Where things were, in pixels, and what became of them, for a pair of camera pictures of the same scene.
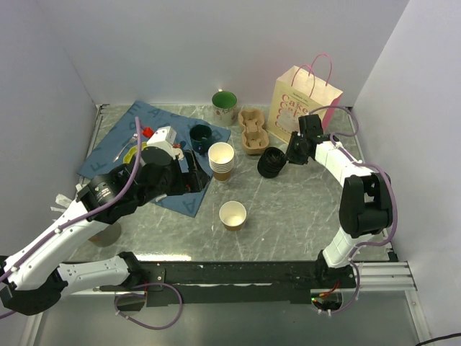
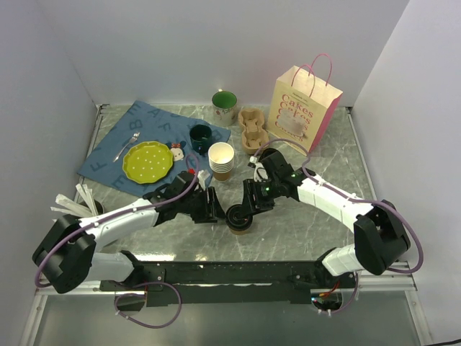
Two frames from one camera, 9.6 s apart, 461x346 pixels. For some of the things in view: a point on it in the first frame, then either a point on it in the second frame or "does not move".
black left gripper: [194, 180] → [211, 211]
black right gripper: [292, 157] → [250, 188]
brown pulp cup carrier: [255, 138] does not move
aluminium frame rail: [385, 276] does not move
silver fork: [135, 136] does not move
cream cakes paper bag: [303, 90] does not move
